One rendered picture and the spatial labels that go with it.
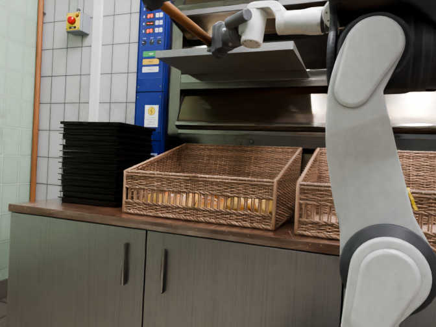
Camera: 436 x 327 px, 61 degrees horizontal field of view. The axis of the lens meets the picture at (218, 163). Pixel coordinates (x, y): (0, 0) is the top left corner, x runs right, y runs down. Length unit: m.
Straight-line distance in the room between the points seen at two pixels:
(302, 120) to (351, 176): 0.95
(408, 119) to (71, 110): 1.63
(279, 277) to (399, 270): 0.53
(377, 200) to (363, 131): 0.11
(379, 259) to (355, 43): 0.33
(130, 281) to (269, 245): 0.49
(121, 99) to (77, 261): 0.89
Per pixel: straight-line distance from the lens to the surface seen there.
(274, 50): 1.37
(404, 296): 0.62
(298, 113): 1.59
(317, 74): 1.61
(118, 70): 2.00
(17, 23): 2.32
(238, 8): 1.62
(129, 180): 1.33
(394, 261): 0.60
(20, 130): 2.25
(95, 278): 1.37
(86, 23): 2.16
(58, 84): 2.24
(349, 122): 0.61
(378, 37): 0.63
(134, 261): 1.26
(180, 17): 1.14
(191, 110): 1.74
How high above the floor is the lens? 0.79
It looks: 1 degrees down
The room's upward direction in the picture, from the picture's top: 3 degrees clockwise
